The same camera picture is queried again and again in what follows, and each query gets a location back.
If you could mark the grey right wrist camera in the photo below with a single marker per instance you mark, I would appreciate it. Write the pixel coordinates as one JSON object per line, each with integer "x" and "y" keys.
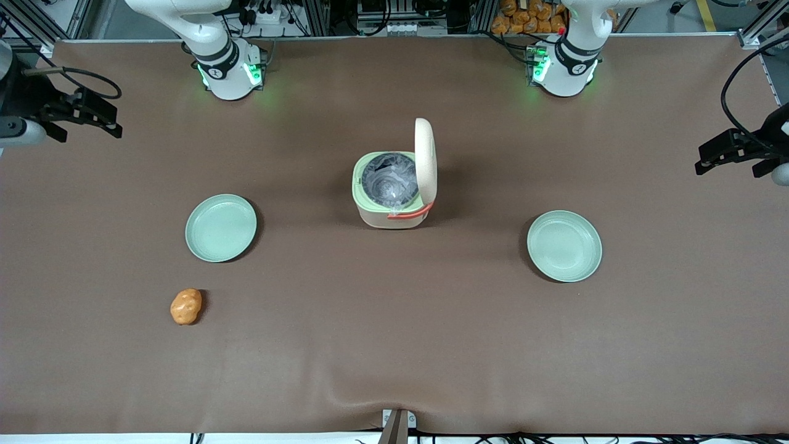
{"x": 18, "y": 131}

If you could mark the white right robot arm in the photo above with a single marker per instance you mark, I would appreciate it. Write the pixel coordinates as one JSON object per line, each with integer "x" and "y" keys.
{"x": 216, "y": 37}

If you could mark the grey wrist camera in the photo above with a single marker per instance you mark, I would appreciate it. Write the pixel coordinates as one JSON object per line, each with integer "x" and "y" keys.
{"x": 781, "y": 174}
{"x": 18, "y": 131}

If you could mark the aluminium frame post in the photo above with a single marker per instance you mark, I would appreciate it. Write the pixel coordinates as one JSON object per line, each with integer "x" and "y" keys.
{"x": 37, "y": 21}
{"x": 761, "y": 28}

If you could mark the orange brown potato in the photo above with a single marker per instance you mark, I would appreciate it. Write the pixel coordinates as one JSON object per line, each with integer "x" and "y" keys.
{"x": 185, "y": 306}

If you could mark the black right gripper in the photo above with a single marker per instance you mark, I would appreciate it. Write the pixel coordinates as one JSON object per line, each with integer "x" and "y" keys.
{"x": 23, "y": 98}

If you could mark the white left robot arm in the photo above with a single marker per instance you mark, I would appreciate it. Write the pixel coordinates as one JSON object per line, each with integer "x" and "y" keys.
{"x": 573, "y": 61}

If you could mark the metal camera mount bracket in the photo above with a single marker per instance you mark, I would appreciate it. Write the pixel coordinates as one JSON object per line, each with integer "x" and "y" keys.
{"x": 398, "y": 425}

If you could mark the pile of orange breads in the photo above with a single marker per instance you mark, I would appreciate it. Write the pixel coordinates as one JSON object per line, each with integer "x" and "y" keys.
{"x": 530, "y": 15}

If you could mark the pale green round plate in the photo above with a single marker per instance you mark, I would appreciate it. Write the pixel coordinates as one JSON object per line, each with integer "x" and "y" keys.
{"x": 564, "y": 246}
{"x": 220, "y": 228}

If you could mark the white power strip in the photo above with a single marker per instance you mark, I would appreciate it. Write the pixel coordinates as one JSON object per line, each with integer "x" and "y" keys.
{"x": 266, "y": 13}

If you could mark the brown table mat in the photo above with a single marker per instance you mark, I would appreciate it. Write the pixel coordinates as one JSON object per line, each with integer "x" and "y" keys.
{"x": 394, "y": 345}

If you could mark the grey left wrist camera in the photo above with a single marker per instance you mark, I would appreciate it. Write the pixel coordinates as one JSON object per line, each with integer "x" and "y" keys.
{"x": 781, "y": 174}

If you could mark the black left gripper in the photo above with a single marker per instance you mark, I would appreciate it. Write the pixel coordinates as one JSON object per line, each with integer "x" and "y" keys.
{"x": 774, "y": 131}

